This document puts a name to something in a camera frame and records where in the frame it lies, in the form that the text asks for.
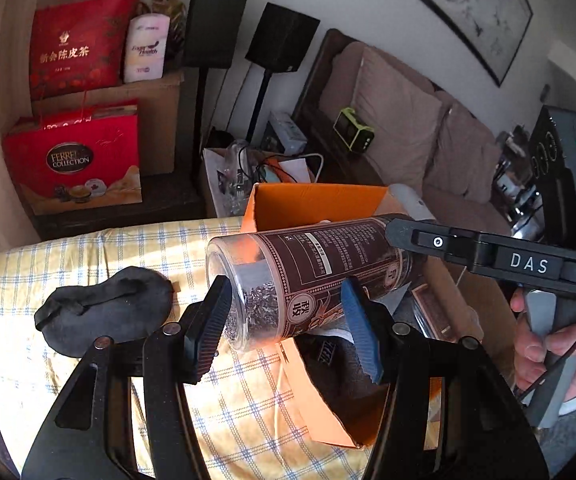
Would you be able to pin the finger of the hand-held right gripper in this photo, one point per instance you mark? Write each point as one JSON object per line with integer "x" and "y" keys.
{"x": 433, "y": 242}

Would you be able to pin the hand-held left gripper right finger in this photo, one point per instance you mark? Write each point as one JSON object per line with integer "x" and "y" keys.
{"x": 360, "y": 330}

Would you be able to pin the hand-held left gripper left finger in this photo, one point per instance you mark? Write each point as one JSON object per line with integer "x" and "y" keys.
{"x": 211, "y": 322}

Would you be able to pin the brown tea jar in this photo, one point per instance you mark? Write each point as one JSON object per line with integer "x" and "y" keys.
{"x": 293, "y": 270}

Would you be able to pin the orange cardboard box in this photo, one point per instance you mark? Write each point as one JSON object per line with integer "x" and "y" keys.
{"x": 308, "y": 205}

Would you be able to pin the person's right hand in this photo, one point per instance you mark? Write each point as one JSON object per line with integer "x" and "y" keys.
{"x": 530, "y": 347}

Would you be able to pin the white rounded appliance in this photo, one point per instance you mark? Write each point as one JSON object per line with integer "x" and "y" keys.
{"x": 413, "y": 202}

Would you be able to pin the shiny tableware clutter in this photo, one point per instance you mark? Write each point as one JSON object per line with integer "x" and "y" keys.
{"x": 513, "y": 170}

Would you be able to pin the beige sofa cushion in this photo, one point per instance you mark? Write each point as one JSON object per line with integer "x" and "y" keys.
{"x": 393, "y": 110}
{"x": 463, "y": 155}

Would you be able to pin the black eye mask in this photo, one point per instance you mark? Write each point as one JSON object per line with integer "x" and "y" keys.
{"x": 97, "y": 310}

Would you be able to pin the dark wooden low cabinet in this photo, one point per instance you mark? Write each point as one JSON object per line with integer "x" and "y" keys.
{"x": 167, "y": 200}

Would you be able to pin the green portable device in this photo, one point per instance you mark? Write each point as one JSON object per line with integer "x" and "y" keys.
{"x": 353, "y": 130}

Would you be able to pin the clear plastic bag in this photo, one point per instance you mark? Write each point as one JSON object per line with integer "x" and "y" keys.
{"x": 227, "y": 175}

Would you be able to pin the white papers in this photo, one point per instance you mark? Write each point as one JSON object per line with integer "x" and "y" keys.
{"x": 295, "y": 170}

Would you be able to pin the brown wooden sofa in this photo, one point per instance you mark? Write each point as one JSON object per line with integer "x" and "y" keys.
{"x": 313, "y": 110}

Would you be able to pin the white appliance box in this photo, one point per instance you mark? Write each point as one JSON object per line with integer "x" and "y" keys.
{"x": 288, "y": 130}

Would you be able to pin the framed ink painting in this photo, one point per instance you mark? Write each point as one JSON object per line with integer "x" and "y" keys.
{"x": 468, "y": 5}

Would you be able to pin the brown cardboard box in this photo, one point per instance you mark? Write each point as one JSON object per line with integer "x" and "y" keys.
{"x": 160, "y": 120}

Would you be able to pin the red chocolate gift bag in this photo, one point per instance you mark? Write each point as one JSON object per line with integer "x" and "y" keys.
{"x": 67, "y": 160}

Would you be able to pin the black speaker on stand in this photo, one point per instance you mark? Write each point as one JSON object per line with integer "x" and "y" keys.
{"x": 215, "y": 25}
{"x": 283, "y": 37}

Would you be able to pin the white packet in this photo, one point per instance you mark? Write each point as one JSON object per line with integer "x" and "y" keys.
{"x": 145, "y": 50}

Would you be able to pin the dark red gift bag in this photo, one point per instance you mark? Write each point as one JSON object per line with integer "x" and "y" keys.
{"x": 77, "y": 50}

